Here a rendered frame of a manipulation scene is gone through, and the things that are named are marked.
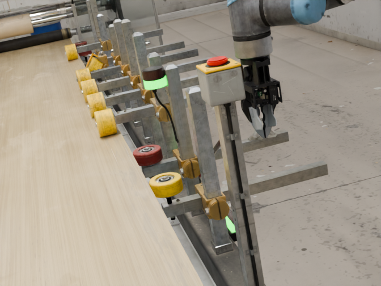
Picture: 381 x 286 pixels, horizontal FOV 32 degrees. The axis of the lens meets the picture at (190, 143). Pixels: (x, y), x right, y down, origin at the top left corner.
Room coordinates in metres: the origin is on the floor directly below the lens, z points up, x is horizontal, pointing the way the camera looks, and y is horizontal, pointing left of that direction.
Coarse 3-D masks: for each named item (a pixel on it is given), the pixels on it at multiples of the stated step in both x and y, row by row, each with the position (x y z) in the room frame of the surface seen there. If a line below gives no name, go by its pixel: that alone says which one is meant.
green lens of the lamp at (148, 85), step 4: (156, 80) 1.69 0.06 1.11; (160, 80) 1.69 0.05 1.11; (164, 80) 1.70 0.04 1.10; (144, 84) 1.71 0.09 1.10; (148, 84) 1.69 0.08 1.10; (152, 84) 1.69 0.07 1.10; (156, 84) 1.69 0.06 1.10; (160, 84) 1.69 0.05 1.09; (164, 84) 1.70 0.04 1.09; (148, 88) 1.69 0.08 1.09; (152, 88) 1.69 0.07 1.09; (156, 88) 1.69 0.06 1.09
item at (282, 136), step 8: (280, 136) 1.80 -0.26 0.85; (288, 136) 1.81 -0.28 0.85; (248, 144) 1.78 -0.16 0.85; (256, 144) 1.79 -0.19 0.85; (264, 144) 1.79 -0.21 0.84; (272, 144) 1.80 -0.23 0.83; (216, 152) 1.77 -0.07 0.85; (168, 160) 1.75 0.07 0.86; (176, 160) 1.75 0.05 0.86; (144, 168) 1.73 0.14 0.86; (152, 168) 1.73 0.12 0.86; (160, 168) 1.73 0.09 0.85; (168, 168) 1.74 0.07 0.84; (176, 168) 1.74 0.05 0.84; (152, 176) 1.74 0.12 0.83
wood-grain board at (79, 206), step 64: (0, 64) 3.75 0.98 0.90; (64, 64) 3.36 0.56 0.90; (0, 128) 2.31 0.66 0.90; (64, 128) 2.14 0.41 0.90; (0, 192) 1.64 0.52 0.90; (64, 192) 1.55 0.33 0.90; (128, 192) 1.47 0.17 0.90; (0, 256) 1.25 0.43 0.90; (64, 256) 1.19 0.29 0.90; (128, 256) 1.14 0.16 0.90
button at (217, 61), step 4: (220, 56) 1.24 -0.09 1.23; (224, 56) 1.23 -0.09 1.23; (208, 60) 1.22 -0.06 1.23; (212, 60) 1.21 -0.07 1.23; (216, 60) 1.21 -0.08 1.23; (220, 60) 1.21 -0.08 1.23; (224, 60) 1.21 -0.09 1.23; (208, 64) 1.22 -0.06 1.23; (212, 64) 1.21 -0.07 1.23; (216, 64) 1.20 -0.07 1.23; (220, 64) 1.21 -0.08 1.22
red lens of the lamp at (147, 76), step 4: (144, 72) 1.70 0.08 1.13; (148, 72) 1.69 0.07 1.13; (152, 72) 1.69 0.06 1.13; (156, 72) 1.69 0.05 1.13; (160, 72) 1.69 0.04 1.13; (164, 72) 1.71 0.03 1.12; (144, 76) 1.70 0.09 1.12; (148, 76) 1.69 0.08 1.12; (152, 76) 1.69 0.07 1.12; (156, 76) 1.69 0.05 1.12; (160, 76) 1.69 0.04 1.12; (148, 80) 1.69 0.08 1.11
